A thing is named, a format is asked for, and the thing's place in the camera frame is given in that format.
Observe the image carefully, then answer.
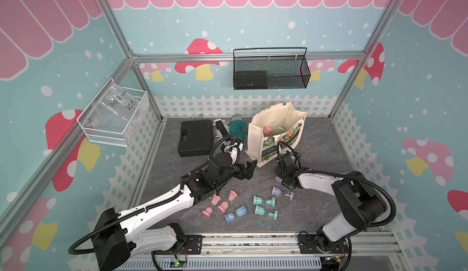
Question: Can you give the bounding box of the pink hourglass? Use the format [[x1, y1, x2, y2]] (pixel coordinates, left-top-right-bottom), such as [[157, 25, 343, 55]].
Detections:
[[263, 126, 273, 137], [201, 201, 230, 219], [211, 190, 238, 206]]

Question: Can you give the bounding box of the cream floral canvas tote bag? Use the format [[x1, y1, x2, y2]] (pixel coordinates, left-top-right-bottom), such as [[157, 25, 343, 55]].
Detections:
[[246, 102, 307, 167]]

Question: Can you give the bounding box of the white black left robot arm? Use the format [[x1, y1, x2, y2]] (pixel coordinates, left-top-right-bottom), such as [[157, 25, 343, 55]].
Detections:
[[68, 135, 257, 271]]

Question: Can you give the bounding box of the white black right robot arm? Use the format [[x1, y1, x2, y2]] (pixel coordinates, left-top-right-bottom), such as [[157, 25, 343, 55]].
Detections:
[[275, 141, 397, 253]]

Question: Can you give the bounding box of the green hourglass front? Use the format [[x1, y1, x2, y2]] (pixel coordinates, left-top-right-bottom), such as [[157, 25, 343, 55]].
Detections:
[[254, 205, 279, 221]]

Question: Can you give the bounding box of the black plastic tool case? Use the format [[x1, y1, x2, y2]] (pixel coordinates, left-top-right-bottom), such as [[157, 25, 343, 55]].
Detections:
[[177, 119, 214, 157]]

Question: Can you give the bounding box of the green work glove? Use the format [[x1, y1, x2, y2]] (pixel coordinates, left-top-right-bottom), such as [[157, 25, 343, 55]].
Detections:
[[229, 115, 248, 141]]

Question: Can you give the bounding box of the black box in basket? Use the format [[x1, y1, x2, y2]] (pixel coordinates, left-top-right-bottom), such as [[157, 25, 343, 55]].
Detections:
[[234, 71, 268, 90]]

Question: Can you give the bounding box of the black wire mesh basket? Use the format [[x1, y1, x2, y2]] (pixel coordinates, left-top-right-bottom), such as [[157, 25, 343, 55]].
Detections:
[[232, 47, 311, 89]]

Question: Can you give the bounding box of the clear acrylic wall bin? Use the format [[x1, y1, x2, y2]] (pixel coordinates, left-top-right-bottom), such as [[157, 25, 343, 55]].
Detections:
[[77, 78, 149, 147]]

